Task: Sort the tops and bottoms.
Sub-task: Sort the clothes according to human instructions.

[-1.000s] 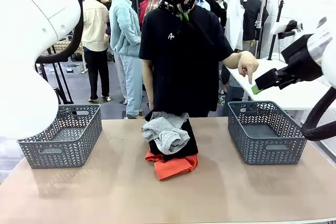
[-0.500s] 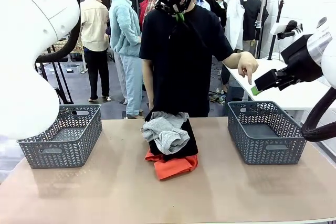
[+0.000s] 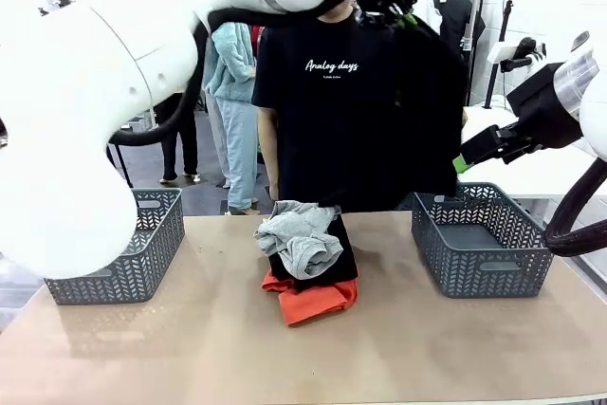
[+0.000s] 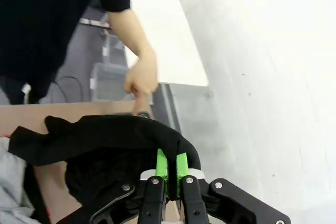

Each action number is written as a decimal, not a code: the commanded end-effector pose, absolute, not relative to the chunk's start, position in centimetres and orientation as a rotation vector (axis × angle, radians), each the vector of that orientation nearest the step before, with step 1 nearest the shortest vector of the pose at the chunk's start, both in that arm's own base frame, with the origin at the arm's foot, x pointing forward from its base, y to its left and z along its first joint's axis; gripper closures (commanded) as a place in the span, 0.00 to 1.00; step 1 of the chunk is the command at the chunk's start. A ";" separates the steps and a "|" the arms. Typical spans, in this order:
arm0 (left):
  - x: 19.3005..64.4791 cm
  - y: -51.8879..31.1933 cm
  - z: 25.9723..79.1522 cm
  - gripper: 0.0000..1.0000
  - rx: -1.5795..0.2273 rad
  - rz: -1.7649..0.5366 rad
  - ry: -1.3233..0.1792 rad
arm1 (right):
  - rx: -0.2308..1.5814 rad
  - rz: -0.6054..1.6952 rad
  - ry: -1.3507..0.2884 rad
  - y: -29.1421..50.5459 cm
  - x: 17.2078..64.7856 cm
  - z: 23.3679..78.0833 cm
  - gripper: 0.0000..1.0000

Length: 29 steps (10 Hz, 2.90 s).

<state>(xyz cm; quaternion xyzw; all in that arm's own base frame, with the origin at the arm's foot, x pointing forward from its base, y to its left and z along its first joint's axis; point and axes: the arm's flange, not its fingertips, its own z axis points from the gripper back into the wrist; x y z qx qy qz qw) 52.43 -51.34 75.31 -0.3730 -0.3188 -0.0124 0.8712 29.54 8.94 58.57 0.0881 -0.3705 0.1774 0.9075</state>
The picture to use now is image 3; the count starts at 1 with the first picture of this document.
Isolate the black light stand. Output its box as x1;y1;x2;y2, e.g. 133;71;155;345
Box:
482;0;516;110

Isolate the black garment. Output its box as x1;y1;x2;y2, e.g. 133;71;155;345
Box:
320;15;470;212
267;212;359;293

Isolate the white side table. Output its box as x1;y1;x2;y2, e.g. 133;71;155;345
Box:
457;105;607;200

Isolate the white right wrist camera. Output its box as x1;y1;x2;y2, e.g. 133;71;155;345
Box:
487;37;547;74

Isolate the mannequin in light blue fleece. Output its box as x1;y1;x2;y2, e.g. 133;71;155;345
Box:
201;0;260;215

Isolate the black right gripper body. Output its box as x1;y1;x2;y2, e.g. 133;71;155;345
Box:
495;63;582;164

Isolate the grey sweatshirt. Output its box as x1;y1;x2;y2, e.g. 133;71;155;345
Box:
254;199;343;281

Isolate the orange t-shirt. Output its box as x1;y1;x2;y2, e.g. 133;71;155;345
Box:
261;269;359;327

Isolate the mannequin in black shirt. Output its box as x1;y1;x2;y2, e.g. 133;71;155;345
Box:
433;0;487;53

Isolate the person in black t-shirt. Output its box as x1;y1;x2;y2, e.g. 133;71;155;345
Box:
250;1;404;214

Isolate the grey plastic lattice basket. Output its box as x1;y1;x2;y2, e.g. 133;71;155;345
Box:
411;181;555;300
45;187;186;306

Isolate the person's right forearm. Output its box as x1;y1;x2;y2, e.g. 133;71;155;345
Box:
258;108;282;202

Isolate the mannequin in cream jacket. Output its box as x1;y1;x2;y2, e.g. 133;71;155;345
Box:
146;0;200;187

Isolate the black right arm cable sleeve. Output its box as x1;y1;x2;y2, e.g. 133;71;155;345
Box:
543;157;607;258

